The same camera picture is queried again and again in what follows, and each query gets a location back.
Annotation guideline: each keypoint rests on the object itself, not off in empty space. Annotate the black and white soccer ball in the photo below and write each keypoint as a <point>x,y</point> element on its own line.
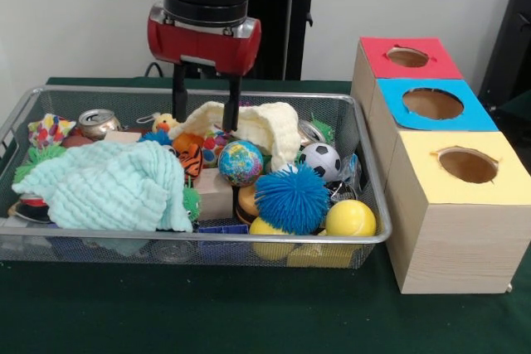
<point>321,161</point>

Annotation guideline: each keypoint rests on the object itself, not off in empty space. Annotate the orange tiger striped plush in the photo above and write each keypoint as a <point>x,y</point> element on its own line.
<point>193,163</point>

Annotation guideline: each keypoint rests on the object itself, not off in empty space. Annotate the yellow duck plush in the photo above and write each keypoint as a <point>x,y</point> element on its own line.
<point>164,124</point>

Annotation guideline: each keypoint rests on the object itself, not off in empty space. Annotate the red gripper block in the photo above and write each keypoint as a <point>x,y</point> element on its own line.
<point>203,49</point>

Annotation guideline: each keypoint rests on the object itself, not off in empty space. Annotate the yellow tennis ball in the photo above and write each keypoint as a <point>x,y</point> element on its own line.
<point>350,221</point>

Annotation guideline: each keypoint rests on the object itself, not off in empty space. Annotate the globe print ball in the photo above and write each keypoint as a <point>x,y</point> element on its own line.
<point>241,163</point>

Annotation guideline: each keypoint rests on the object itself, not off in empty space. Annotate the colourful polka dot pouch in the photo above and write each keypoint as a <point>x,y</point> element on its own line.
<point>52,130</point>

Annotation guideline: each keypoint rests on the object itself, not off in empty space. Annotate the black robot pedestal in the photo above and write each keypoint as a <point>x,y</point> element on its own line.
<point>290,18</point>

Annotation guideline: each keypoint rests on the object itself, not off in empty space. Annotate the wooden box with three holes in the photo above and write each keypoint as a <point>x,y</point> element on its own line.
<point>456,246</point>

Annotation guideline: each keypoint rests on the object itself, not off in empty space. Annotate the cream waffle cloth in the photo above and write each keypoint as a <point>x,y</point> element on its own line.
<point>269,126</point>

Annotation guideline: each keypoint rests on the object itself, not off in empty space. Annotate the dark green tablecloth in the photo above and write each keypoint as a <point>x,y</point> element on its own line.
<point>207,312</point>

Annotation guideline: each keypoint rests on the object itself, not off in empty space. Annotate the mint green waffle cloth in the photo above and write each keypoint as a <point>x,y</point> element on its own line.
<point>103,188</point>

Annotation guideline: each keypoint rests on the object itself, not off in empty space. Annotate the silver soda can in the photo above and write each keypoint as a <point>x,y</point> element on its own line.
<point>97,124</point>

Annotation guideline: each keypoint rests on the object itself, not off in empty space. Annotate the large blue spiky ball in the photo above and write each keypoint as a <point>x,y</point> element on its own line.
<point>292,200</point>

